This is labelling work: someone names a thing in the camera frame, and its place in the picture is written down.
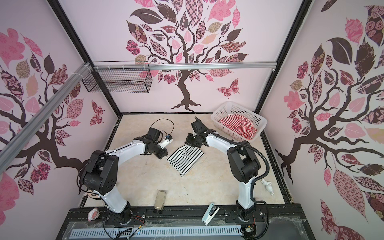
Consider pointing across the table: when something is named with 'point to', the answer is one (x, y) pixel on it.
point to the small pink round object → (93, 214)
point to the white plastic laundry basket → (231, 107)
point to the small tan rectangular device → (160, 200)
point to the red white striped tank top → (240, 125)
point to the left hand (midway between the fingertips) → (165, 153)
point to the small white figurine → (268, 186)
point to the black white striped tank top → (185, 158)
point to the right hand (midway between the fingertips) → (186, 140)
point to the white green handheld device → (210, 213)
